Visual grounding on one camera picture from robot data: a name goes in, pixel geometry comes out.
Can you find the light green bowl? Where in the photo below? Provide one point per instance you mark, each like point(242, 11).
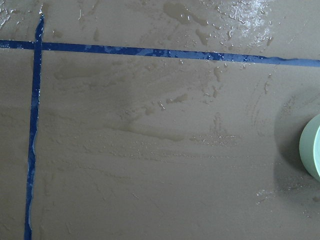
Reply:
point(309, 147)

